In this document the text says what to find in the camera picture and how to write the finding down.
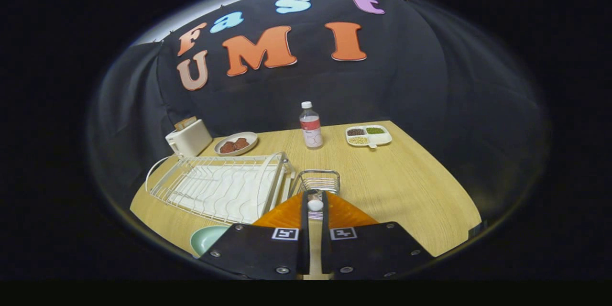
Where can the clear bottle with white cap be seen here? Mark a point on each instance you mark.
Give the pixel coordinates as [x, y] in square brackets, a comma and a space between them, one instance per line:
[311, 129]

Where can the white divided tray with beans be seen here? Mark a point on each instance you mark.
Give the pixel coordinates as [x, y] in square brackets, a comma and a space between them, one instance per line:
[381, 139]

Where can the white toaster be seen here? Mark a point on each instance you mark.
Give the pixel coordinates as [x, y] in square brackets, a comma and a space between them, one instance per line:
[191, 139]

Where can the black backdrop cloth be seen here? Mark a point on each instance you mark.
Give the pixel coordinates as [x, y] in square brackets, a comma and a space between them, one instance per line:
[430, 81]

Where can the brown cookie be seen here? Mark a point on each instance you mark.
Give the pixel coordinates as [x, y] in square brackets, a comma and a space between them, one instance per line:
[227, 147]
[241, 143]

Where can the black table clamp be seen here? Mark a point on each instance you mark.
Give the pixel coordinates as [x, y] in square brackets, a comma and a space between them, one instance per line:
[478, 230]

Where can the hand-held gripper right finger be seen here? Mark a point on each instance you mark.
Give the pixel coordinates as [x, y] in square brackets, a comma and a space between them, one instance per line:
[377, 248]

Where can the small beige plate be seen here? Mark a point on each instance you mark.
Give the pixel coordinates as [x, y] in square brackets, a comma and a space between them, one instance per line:
[252, 137]

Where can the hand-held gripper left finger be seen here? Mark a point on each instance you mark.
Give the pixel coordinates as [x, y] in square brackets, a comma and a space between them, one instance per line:
[248, 248]

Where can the light green plate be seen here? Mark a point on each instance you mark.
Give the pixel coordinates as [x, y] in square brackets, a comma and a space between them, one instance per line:
[208, 240]

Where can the brown bread slice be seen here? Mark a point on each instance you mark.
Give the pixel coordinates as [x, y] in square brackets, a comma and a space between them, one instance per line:
[185, 123]

